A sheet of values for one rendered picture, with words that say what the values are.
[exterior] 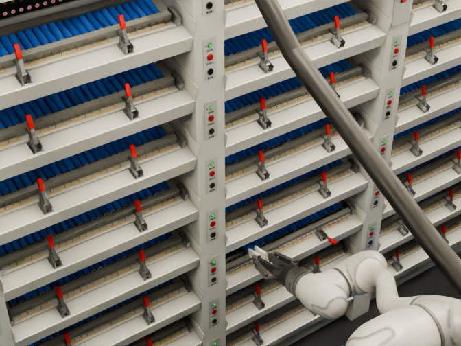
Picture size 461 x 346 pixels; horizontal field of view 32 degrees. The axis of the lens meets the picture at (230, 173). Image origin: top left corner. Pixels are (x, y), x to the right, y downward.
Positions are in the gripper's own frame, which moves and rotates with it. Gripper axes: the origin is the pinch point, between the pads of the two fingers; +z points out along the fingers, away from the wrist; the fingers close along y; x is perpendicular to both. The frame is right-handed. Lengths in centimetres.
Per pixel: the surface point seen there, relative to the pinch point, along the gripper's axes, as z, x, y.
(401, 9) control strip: -16, -72, -52
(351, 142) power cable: -131, -99, 64
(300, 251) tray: 3.4, 8.5, -19.3
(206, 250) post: -2.7, -11.1, 20.0
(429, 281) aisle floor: 14, 58, -90
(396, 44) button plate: -13, -60, -52
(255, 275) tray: 2.4, 9.0, 0.6
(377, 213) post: 3, 7, -55
